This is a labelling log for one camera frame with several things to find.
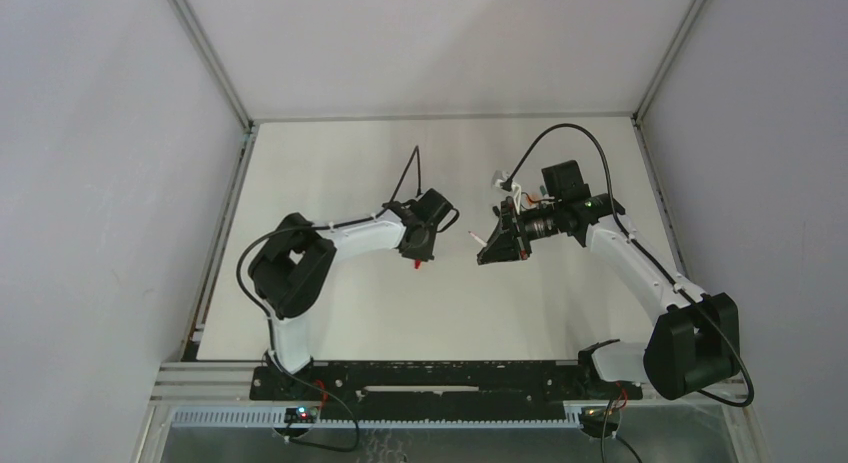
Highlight white pen red tip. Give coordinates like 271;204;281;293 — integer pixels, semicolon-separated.
468;230;487;246

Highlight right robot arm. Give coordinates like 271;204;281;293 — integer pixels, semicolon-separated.
476;161;743;400

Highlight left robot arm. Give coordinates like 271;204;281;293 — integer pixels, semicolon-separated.
236;189;460;375

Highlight right controller board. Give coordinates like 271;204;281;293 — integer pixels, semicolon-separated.
578;408;619;439

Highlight controller board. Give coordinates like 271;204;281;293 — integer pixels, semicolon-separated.
284;406;321;424
578;408;619;439

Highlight left controller board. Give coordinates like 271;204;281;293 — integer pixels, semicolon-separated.
284;406;321;424

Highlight perforated metal strip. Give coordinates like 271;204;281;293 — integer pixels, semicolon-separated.
170;405;582;429

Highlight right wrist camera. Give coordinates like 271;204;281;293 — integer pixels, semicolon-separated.
491;170;522;200

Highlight right camera cable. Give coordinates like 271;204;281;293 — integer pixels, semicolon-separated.
504;123;755;408

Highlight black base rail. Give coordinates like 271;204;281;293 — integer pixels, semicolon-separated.
249;352;643;423

